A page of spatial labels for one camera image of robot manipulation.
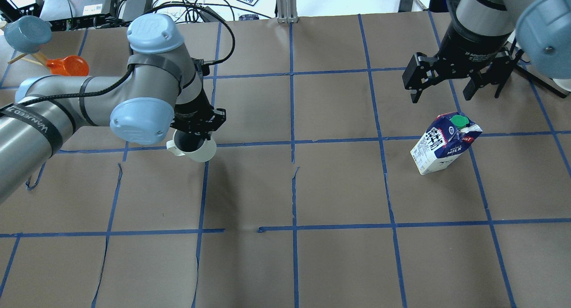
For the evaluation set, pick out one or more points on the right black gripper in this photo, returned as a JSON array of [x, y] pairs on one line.
[[472, 43]]

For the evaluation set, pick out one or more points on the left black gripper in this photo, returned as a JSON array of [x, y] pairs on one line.
[[194, 108]]

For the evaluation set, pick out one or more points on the white mug grey inside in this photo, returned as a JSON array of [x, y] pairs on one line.
[[192, 146]]

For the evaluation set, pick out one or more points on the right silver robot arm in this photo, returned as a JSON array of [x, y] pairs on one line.
[[540, 27]]

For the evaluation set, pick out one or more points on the blue white milk carton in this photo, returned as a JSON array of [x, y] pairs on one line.
[[447, 137]]

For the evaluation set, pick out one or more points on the black power adapter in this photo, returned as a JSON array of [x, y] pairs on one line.
[[131, 9]]

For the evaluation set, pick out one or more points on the orange mug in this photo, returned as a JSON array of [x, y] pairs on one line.
[[72, 65]]

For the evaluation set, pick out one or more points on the black computer box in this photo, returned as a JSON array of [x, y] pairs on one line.
[[59, 10]]

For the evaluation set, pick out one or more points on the blue mug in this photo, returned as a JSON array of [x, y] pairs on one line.
[[28, 34]]

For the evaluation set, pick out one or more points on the black wire mug rack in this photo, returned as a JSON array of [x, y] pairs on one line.
[[539, 80]]

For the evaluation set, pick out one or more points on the aluminium frame post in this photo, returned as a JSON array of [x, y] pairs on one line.
[[287, 11]]

